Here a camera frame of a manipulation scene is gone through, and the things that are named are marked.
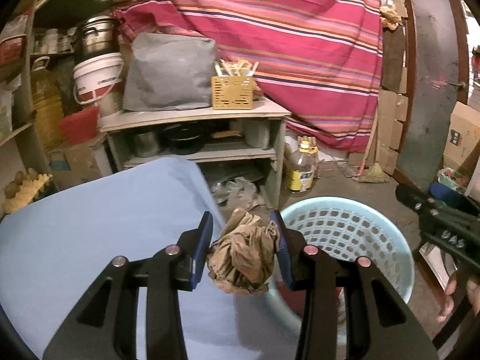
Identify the yellow oil jug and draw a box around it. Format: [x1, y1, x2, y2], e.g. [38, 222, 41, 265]
[30, 56, 64, 151]

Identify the steel cooking pot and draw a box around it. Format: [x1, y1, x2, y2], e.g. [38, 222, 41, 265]
[72, 16, 120, 64]

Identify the green bin with bag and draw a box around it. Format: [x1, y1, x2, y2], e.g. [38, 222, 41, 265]
[429, 167, 470, 207]

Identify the red plastic basin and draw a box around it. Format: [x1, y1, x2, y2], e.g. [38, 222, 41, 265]
[58, 106, 99, 145]

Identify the cardboard box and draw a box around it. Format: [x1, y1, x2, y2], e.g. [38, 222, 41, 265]
[443, 102, 480, 175]

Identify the wooden wall shelf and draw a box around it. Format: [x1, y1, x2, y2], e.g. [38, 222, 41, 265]
[0, 0, 113, 151]

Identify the white plastic bucket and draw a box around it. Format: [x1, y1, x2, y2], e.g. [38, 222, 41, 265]
[73, 52, 124, 106]

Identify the grey cloth cover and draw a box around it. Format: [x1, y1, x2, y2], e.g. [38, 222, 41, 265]
[123, 33, 217, 112]

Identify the dark wooden door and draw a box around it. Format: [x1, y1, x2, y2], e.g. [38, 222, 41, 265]
[394, 0, 469, 190]

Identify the light blue plastic basket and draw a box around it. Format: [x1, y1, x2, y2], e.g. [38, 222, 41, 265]
[267, 197, 414, 336]

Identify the yellow egg tray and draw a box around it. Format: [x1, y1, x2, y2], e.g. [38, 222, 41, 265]
[1, 167, 55, 215]

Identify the brown paper ball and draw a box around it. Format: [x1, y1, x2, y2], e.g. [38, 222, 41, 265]
[207, 208, 280, 296]

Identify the red striped cloth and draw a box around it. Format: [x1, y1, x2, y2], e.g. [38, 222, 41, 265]
[115, 0, 383, 152]

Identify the white wooden shelf unit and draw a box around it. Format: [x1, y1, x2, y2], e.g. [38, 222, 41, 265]
[100, 97, 291, 208]

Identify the straw broom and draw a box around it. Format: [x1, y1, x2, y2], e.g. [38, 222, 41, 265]
[357, 111, 389, 184]

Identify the person's right hand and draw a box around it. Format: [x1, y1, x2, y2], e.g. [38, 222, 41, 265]
[437, 271, 480, 323]

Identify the clear oil bottle yellow label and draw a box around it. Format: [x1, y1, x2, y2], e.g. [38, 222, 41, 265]
[285, 136, 318, 195]

